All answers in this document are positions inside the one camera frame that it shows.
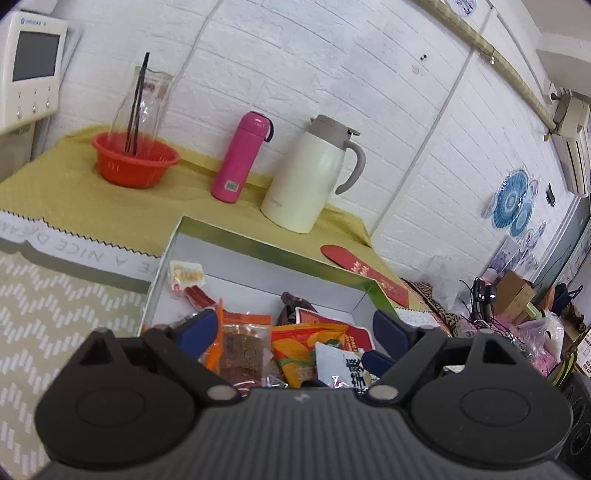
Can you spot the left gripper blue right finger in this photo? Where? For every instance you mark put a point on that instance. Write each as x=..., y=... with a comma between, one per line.
x=407, y=358

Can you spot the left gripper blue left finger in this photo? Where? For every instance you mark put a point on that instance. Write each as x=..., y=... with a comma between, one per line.
x=178, y=348

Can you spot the red sausage stick packet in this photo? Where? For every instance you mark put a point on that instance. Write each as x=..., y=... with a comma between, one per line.
x=198, y=298

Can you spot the orange brown snack bar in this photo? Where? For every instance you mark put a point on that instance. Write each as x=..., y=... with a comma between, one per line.
x=241, y=351

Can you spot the white snack packet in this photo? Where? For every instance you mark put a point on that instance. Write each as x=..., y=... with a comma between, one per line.
x=339, y=368

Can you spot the orange apple snack packet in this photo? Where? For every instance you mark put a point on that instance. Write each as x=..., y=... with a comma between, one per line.
x=293, y=349

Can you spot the red envelope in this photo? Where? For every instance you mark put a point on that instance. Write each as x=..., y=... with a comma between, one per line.
x=349, y=261

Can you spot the red snack packet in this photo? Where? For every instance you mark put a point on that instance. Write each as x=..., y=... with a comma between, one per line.
x=353, y=338

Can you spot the small orange candy packet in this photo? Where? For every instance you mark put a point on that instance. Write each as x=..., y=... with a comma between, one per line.
x=185, y=275

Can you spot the green cardboard snack box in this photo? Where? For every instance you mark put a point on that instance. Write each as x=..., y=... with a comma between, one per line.
x=249, y=276

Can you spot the dark purple snack packet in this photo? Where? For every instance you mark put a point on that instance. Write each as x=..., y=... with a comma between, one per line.
x=288, y=315

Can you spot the brown cardboard box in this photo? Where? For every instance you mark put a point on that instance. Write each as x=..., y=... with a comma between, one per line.
x=513, y=294

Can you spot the beige patterned table mat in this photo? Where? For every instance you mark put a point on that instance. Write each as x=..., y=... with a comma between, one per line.
x=56, y=288

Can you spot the blue paper fan decoration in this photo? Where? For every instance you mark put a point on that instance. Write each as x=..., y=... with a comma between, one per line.
x=511, y=206

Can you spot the red plastic basket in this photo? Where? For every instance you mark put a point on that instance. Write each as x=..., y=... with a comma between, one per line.
x=142, y=171

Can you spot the pink thermos bottle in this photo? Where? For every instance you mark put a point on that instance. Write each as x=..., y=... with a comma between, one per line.
x=253, y=130

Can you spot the white thermos jug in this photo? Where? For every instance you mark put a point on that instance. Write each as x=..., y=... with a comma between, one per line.
x=323, y=161

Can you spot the yellow green tablecloth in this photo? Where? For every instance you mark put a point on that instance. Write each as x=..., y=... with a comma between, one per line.
x=63, y=187

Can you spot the black straw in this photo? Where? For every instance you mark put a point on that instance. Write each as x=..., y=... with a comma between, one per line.
x=133, y=122

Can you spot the white air conditioner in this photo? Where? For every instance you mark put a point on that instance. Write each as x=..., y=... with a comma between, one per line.
x=571, y=139

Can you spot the white water dispenser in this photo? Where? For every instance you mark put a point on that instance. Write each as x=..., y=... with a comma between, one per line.
x=31, y=56

